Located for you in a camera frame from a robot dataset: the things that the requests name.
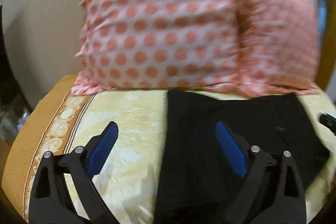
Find pink polka dot pillow left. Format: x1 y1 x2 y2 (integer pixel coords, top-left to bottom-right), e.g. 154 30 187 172
71 0 239 96

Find yellow patterned bed sheet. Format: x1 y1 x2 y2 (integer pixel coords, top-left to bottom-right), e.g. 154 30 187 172
1 74 336 224

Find pink polka dot pillow right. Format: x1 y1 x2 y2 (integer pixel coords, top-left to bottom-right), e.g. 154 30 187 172
204 0 322 98

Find black pants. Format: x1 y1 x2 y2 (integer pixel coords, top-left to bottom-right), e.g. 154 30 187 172
154 90 330 223

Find pink polka dot pillow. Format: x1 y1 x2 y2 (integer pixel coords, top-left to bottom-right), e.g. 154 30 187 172
204 0 322 98
71 0 239 96

